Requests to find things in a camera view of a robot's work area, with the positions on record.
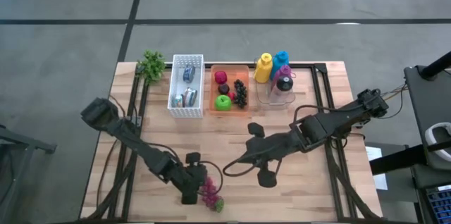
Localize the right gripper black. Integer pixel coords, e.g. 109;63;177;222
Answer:
245;122;300;189

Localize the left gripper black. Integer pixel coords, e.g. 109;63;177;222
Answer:
171;151;209;206

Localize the purple grape bunch with leaf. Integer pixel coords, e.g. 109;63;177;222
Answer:
198;176;226;213

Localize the green apple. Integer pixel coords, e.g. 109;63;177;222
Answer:
214;94;233;112

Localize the blue labelled tuna can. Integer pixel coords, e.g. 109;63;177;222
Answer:
183;87;198;108
182;64;197;84

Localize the magenta plastic squeeze bottle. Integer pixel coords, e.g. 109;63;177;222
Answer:
271;63;293;87

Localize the yellow plastic squeeze bottle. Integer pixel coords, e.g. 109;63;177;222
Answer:
253;52;274;84

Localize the red strawberry fruit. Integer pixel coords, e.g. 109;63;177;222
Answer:
214;70;229;85

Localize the blue plastic squeeze bottle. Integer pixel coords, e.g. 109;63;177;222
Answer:
270;50;290;80

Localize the clear plastic bin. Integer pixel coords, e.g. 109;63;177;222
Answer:
254;60;297;108

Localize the black grape bunch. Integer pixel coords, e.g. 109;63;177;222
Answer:
233;78;248;109

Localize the orange translucent plastic bin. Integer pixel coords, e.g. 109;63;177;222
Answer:
209;64;250;116

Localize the white perforated bin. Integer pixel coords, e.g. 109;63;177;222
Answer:
167;54;206;119

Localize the white paper sheet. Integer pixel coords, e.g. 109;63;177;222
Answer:
365;145;388;192

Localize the green artificial plant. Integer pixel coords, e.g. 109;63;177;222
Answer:
135;49;166;86

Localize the grey side table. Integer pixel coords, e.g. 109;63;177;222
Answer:
0;124;57;224

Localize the white round device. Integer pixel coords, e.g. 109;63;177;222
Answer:
424;121;451;163

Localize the black equipment cart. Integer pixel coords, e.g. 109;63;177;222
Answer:
366;50;451;224

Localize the black keyboard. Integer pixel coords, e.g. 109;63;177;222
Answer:
425;184;451;224

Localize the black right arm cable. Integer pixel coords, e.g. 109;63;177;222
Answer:
221;104;383;178

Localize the black aluminium table frame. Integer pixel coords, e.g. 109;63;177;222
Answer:
80;61;383;224

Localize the thin cable bundle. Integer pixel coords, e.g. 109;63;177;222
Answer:
379;82;407;120

